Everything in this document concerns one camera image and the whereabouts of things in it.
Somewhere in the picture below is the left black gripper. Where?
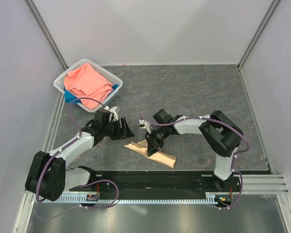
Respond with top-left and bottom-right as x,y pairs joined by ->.
102,117 -> 134,141

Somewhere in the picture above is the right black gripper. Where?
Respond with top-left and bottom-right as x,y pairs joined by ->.
144,125 -> 168,157

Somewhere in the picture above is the peach satin napkin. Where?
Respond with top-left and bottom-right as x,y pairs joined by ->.
124,140 -> 177,168

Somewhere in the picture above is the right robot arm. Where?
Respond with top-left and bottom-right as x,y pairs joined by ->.
139,109 -> 243,191

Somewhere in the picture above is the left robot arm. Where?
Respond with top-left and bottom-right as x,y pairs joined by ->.
25,107 -> 134,202

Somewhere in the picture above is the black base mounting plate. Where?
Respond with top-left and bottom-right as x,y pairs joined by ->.
70,171 -> 241,200

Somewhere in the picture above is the pink cloth in basket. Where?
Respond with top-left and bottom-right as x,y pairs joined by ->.
64,63 -> 113,110

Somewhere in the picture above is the blue cloth in basket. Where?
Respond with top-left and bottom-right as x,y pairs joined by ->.
64,84 -> 119,103

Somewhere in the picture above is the white plastic basket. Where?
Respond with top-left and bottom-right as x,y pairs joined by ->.
53,59 -> 123,113

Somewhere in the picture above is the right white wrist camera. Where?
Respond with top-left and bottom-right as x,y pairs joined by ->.
139,119 -> 152,133

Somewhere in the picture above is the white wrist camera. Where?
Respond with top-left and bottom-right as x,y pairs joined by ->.
139,119 -> 152,133
104,106 -> 120,122

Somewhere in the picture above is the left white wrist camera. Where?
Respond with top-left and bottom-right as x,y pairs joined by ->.
104,106 -> 120,122

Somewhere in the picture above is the white slotted cable duct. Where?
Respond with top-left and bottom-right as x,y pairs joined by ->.
54,193 -> 223,205

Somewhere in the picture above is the left aluminium frame post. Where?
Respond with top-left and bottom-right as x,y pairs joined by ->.
24,0 -> 68,70

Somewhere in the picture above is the aluminium frame post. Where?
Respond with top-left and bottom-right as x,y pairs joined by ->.
237,0 -> 281,71
24,0 -> 68,70

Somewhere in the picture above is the right aluminium frame post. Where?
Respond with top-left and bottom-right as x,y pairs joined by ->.
237,0 -> 281,71

